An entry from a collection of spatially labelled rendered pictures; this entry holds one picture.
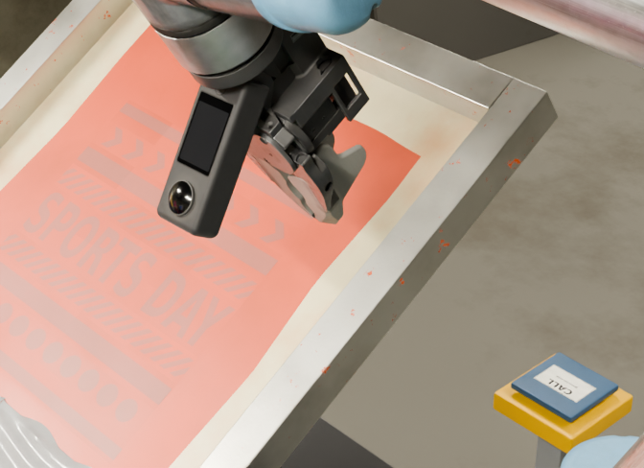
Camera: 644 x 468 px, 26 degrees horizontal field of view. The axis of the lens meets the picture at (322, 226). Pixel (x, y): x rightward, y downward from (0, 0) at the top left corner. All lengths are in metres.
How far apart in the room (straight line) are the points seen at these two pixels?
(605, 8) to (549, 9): 0.04
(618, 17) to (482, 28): 4.20
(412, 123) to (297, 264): 0.17
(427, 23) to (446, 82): 3.59
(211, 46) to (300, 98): 0.10
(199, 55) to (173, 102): 0.54
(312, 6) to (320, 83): 0.21
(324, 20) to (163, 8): 0.14
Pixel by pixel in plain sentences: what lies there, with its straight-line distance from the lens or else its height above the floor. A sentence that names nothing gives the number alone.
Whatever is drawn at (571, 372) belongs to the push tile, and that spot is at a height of 0.97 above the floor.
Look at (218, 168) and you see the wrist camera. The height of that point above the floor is 1.63.
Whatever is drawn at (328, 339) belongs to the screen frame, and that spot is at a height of 1.41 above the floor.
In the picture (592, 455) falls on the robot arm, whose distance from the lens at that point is 1.03.
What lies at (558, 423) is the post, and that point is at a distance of 1.81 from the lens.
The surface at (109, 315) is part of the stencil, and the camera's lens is 1.33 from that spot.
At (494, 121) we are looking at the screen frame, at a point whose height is 1.53.
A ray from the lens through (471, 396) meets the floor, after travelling 3.38.
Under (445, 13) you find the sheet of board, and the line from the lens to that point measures 4.90.
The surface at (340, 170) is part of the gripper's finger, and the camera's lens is 1.05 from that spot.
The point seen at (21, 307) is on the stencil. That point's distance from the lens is 1.40.
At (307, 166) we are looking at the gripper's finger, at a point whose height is 1.61.
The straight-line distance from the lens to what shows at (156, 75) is 1.49.
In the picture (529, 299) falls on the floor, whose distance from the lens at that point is 3.72.
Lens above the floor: 2.09
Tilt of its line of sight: 32 degrees down
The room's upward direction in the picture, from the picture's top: straight up
